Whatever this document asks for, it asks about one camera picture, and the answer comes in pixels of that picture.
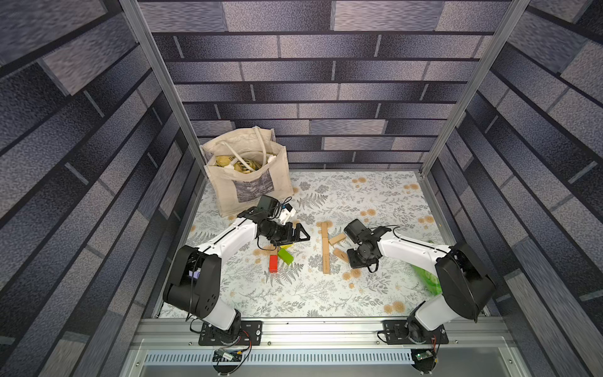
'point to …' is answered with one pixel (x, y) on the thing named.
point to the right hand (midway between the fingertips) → (353, 261)
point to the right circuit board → (424, 355)
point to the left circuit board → (220, 355)
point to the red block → (273, 266)
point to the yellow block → (285, 247)
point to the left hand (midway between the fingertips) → (301, 238)
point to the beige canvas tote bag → (245, 164)
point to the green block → (285, 256)
